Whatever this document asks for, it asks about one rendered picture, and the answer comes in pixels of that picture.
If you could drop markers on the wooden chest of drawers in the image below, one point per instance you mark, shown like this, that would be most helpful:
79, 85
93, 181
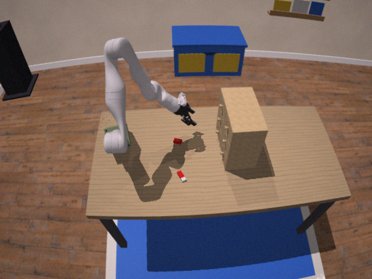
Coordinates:
249, 129

